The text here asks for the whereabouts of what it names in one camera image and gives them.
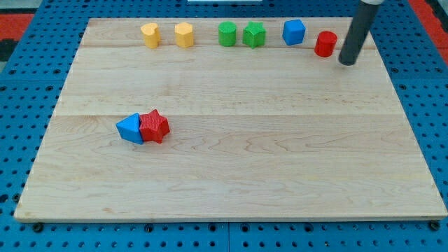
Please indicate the red star block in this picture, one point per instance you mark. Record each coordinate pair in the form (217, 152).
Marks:
(153, 126)

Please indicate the green star block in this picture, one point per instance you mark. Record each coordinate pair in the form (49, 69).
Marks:
(254, 34)

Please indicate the yellow heart block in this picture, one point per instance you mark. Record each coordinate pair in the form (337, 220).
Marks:
(151, 35)

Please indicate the light wooden board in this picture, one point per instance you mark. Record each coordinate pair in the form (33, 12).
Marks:
(270, 134)

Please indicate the blue triangle block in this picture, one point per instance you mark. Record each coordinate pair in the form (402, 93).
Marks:
(128, 129)

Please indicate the yellow hexagon block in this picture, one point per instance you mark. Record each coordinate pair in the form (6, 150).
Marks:
(184, 35)

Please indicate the green cylinder block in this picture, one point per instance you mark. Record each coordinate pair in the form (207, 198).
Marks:
(227, 33)

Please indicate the blue cube block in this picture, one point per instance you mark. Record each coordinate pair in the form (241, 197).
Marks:
(293, 32)

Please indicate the red cylinder block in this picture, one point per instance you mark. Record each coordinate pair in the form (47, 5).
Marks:
(325, 43)

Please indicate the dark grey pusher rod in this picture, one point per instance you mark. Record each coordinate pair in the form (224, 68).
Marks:
(358, 31)

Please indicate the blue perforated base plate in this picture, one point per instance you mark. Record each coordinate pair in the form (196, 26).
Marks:
(33, 78)

